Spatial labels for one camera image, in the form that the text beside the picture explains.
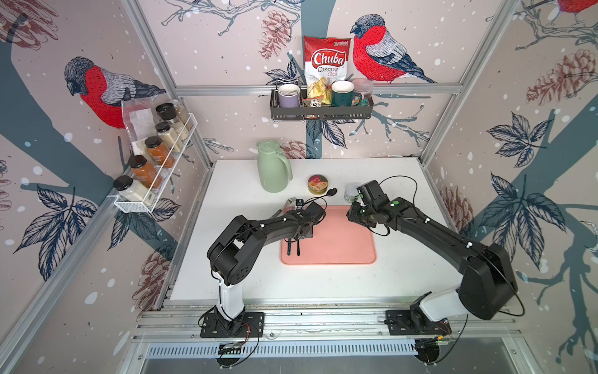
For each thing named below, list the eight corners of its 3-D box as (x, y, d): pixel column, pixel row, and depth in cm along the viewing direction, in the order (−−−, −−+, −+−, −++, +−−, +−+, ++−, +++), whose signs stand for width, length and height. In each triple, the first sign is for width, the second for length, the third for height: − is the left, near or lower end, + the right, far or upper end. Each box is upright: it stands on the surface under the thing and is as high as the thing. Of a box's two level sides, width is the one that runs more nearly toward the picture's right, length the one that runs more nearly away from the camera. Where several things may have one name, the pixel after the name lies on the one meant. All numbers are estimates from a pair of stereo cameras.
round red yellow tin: (307, 195, 109) (307, 191, 106) (307, 177, 116) (307, 174, 114) (328, 195, 109) (329, 191, 106) (327, 177, 116) (327, 174, 113)
